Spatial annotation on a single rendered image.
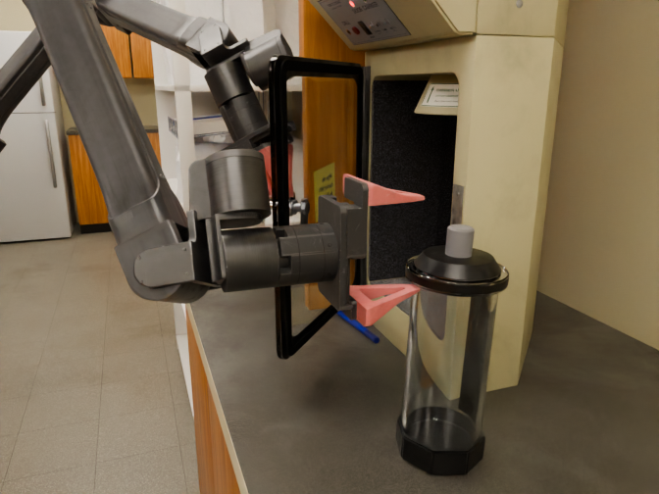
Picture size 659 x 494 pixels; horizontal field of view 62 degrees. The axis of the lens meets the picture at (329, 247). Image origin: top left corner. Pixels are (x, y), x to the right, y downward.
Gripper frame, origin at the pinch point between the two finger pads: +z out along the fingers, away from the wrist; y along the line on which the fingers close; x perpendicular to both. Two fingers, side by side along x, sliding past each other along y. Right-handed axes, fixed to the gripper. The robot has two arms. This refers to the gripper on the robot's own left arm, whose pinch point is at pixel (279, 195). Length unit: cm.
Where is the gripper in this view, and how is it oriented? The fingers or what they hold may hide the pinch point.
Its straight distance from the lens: 80.7
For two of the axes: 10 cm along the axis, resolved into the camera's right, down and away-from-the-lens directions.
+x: -3.8, 2.4, -8.9
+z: 4.1, 9.1, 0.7
